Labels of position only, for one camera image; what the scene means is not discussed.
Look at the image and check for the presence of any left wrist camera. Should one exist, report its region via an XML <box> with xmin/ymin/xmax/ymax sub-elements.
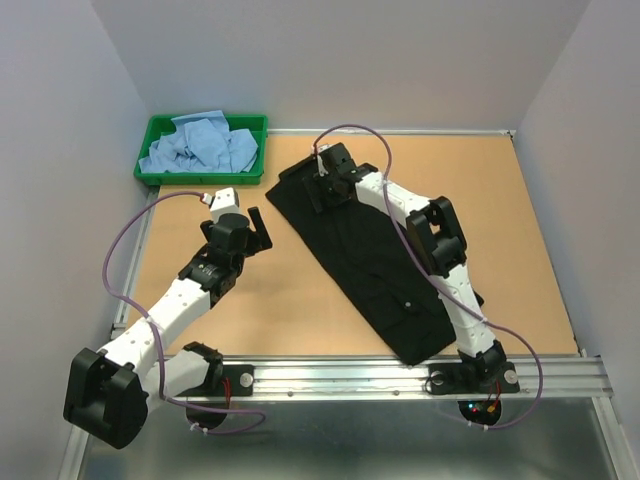
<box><xmin>201</xmin><ymin>187</ymin><xmax>240</xmax><ymax>223</ymax></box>

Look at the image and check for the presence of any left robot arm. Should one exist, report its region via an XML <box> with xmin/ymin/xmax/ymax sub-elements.
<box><xmin>63</xmin><ymin>207</ymin><xmax>272</xmax><ymax>449</ymax></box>

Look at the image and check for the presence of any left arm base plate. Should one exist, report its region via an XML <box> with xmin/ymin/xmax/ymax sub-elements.
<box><xmin>173</xmin><ymin>364</ymin><xmax>255</xmax><ymax>398</ymax></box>

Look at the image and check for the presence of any aluminium mounting rail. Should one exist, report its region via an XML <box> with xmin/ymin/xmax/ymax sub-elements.
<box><xmin>60</xmin><ymin>355</ymin><xmax>638</xmax><ymax>479</ymax></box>

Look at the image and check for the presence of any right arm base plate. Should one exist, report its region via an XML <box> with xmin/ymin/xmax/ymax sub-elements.
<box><xmin>424</xmin><ymin>362</ymin><xmax>520</xmax><ymax>396</ymax></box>

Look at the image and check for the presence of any black long sleeve shirt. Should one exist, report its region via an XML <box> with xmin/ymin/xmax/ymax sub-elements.
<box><xmin>266</xmin><ymin>157</ymin><xmax>456</xmax><ymax>365</ymax></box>

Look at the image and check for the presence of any light blue shirt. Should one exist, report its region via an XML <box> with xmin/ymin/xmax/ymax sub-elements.
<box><xmin>138</xmin><ymin>110</ymin><xmax>258</xmax><ymax>174</ymax></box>

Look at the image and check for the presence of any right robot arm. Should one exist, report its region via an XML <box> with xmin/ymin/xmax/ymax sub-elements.
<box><xmin>304</xmin><ymin>143</ymin><xmax>507</xmax><ymax>394</ymax></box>

